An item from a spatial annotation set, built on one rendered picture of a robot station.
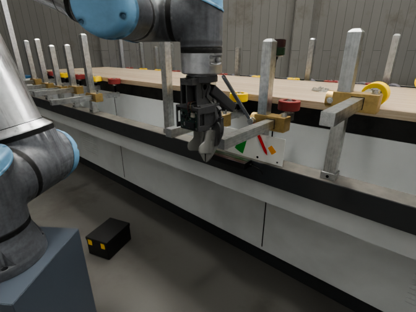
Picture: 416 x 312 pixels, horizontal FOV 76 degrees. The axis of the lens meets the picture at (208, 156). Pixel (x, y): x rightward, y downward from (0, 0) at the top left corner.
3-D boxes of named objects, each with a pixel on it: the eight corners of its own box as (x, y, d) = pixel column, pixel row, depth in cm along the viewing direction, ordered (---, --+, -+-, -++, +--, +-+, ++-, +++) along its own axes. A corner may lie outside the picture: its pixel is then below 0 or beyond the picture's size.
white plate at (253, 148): (281, 167, 92) (285, 140, 88) (222, 150, 108) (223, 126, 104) (282, 166, 93) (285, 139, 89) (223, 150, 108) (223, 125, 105)
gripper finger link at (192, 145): (184, 163, 66) (182, 127, 63) (200, 156, 71) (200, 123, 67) (193, 166, 65) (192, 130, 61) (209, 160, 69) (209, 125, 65)
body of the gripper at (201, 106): (176, 129, 62) (173, 75, 58) (200, 122, 68) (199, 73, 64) (199, 135, 58) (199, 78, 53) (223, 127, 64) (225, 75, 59)
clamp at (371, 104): (374, 115, 69) (379, 95, 67) (322, 108, 77) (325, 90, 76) (379, 111, 74) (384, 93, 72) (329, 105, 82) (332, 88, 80)
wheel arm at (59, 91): (35, 98, 165) (33, 91, 163) (33, 97, 167) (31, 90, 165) (101, 90, 195) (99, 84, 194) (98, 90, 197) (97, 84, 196)
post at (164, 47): (169, 134, 128) (163, 31, 111) (163, 132, 131) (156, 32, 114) (176, 132, 131) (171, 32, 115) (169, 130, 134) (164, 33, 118)
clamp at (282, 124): (283, 133, 88) (284, 118, 87) (248, 126, 97) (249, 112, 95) (290, 130, 92) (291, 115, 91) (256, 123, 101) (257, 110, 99)
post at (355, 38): (330, 194, 85) (363, 27, 67) (319, 190, 87) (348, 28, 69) (333, 190, 87) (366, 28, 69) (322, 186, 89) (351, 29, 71)
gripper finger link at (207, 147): (193, 166, 65) (192, 130, 61) (209, 160, 69) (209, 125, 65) (202, 170, 63) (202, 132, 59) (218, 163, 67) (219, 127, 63)
